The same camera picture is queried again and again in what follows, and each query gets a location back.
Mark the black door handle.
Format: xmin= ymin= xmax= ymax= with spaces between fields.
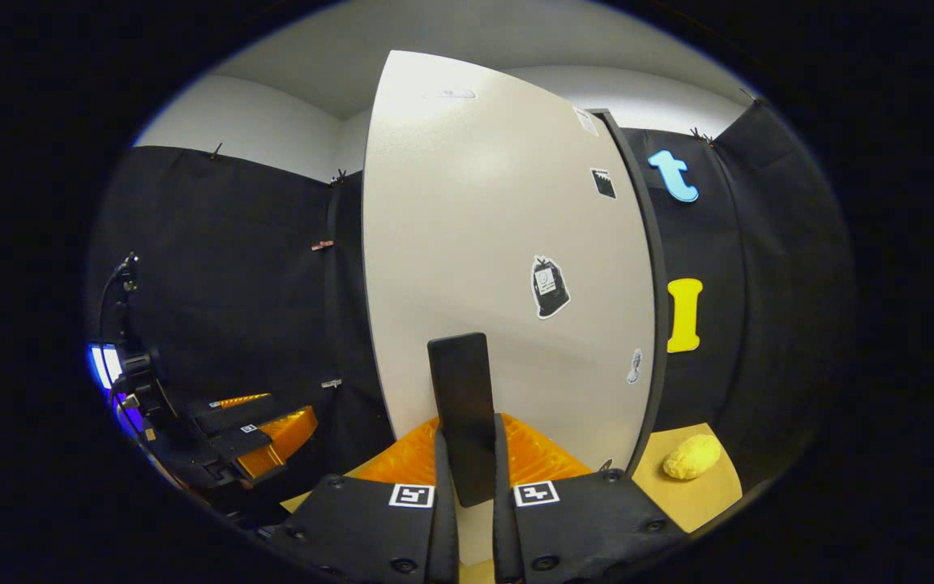
xmin=427 ymin=332 xmax=498 ymax=509

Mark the white cabinet door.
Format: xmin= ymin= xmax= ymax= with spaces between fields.
xmin=362 ymin=50 xmax=658 ymax=569

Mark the yellow lumpy ball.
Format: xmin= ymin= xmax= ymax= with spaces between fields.
xmin=663 ymin=433 xmax=722 ymax=481

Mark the black backdrop cloth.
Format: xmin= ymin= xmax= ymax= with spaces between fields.
xmin=86 ymin=97 xmax=853 ymax=528

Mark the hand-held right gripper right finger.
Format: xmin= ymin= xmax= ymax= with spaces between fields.
xmin=491 ymin=412 xmax=688 ymax=584

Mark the blue glowing screen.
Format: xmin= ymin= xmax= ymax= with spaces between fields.
xmin=88 ymin=343 xmax=126 ymax=392

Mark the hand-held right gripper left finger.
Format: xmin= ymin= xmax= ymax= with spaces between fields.
xmin=260 ymin=416 xmax=461 ymax=584

